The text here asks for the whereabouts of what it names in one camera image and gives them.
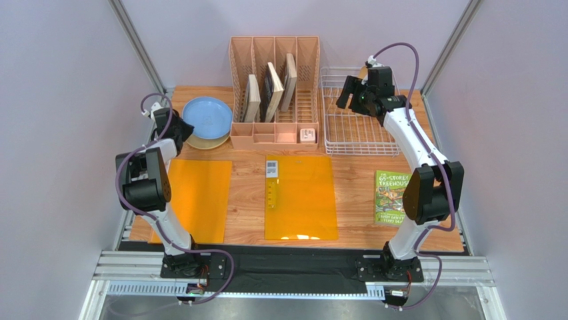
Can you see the white power adapter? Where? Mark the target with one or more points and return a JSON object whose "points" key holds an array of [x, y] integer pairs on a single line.
{"points": [[307, 135]]}

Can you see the middle book black cover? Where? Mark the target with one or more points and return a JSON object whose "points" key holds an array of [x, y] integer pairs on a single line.
{"points": [[272, 93]]}

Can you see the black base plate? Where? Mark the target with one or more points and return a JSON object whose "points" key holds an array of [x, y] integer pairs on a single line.
{"points": [[303, 270]]}

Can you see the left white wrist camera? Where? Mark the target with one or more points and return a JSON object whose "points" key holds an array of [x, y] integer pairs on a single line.
{"points": [[154, 109]]}

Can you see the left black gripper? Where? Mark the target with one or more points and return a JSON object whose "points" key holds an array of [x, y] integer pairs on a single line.
{"points": [[188, 128]]}

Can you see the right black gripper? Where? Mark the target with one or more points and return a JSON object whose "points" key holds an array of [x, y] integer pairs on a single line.
{"points": [[351, 94]]}

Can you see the blue plate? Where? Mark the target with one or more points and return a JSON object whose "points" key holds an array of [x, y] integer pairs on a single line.
{"points": [[210, 117]]}

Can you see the green treehouse book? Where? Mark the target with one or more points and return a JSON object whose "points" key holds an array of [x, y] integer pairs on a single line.
{"points": [[388, 200]]}

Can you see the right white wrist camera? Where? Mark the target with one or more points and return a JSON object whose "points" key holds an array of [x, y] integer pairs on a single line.
{"points": [[371, 62]]}

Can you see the left book blue cover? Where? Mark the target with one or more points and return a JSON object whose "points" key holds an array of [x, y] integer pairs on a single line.
{"points": [[252, 100]]}

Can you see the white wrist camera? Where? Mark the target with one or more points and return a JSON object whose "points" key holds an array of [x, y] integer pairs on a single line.
{"points": [[371, 62], [154, 109]]}

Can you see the white wire dish rack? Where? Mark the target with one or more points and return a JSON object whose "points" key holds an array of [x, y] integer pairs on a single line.
{"points": [[346, 132]]}

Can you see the centre orange plastic sheet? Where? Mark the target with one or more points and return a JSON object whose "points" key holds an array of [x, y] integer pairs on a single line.
{"points": [[300, 199]]}

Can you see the aluminium rail frame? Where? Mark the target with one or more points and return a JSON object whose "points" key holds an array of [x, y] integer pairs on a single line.
{"points": [[140, 272]]}

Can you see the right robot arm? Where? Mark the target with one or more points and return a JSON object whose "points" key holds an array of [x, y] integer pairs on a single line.
{"points": [[433, 191]]}

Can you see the pink plastic file organizer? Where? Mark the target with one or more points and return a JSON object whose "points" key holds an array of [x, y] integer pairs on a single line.
{"points": [[250, 55]]}

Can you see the orange plastic sheet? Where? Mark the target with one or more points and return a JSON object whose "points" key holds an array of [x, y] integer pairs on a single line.
{"points": [[200, 196], [300, 199]]}

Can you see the left orange plastic sheet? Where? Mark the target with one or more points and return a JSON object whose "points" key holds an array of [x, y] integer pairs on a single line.
{"points": [[200, 196]]}

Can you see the yellow bear plate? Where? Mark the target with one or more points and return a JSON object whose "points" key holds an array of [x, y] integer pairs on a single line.
{"points": [[206, 144]]}

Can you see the right book grey cover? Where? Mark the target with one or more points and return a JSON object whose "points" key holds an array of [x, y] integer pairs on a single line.
{"points": [[290, 79]]}

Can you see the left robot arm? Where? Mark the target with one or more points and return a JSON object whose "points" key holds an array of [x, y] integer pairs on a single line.
{"points": [[143, 183]]}

